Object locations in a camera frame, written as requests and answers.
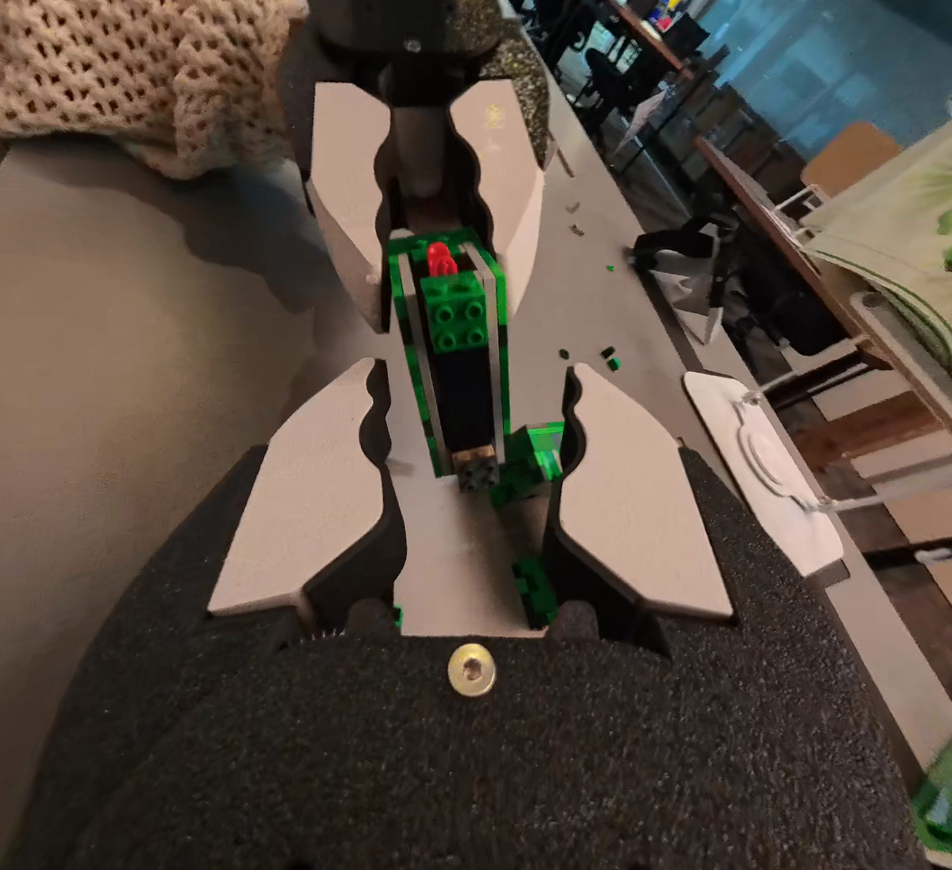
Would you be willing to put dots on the green lego legs assembly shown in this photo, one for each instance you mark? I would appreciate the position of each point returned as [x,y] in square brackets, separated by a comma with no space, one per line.
[532,461]

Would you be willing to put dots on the black and grey tool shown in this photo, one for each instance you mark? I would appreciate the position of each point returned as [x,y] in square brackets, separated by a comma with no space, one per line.
[684,267]

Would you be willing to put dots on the row of office desks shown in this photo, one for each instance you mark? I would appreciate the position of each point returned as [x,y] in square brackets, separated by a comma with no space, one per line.
[595,7]

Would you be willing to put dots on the white book stand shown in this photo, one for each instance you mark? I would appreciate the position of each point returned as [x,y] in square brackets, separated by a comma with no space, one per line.
[766,468]

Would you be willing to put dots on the tall green lego body block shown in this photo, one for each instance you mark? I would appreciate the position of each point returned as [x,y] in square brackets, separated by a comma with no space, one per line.
[457,304]

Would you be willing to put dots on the lego instruction booklet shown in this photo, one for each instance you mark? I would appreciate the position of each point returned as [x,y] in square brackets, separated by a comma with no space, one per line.
[892,237]

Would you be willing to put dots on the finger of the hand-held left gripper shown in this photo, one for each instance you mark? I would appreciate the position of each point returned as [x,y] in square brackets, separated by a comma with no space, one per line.
[506,178]
[346,178]

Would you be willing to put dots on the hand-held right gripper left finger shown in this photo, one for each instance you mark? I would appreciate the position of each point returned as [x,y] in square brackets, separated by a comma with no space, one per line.
[305,513]

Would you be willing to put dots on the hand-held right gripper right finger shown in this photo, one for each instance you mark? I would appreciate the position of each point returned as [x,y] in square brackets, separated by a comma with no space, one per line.
[639,513]

